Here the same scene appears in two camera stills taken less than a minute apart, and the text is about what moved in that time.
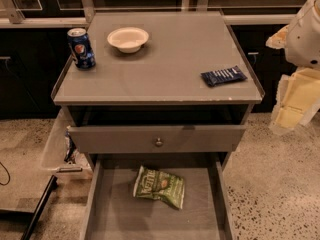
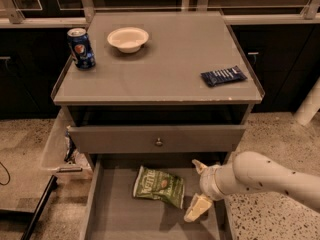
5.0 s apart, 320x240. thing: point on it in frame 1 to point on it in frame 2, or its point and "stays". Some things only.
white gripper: x=304 y=40 to x=208 y=180
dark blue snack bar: x=226 y=75 stays
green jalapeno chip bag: x=159 y=185 stays
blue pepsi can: x=81 y=49 stays
